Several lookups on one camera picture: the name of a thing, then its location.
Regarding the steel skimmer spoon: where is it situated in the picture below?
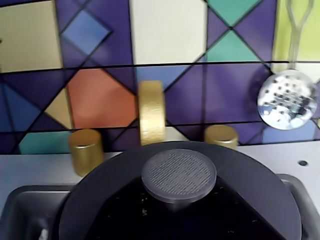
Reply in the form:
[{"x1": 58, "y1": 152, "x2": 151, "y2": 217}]
[{"x1": 256, "y1": 0, "x2": 319, "y2": 131}]

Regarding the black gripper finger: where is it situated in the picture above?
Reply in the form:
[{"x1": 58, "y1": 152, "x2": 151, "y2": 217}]
[
  {"x1": 174, "y1": 174, "x2": 297, "y2": 240},
  {"x1": 92, "y1": 174, "x2": 176, "y2": 240}
]

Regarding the blue toy kitchen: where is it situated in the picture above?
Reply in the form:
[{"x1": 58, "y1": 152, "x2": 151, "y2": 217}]
[{"x1": 0, "y1": 0, "x2": 320, "y2": 240}]

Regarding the gray toy sink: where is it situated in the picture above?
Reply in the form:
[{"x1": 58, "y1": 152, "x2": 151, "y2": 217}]
[{"x1": 4, "y1": 173, "x2": 320, "y2": 240}]

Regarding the gold faucet tap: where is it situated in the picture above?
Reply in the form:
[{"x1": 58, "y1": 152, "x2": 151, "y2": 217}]
[
  {"x1": 203, "y1": 124, "x2": 239, "y2": 151},
  {"x1": 68, "y1": 128, "x2": 105, "y2": 177}
]

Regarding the gold toy faucet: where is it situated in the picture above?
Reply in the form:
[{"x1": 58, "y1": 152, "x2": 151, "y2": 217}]
[{"x1": 138, "y1": 80, "x2": 167, "y2": 148}]

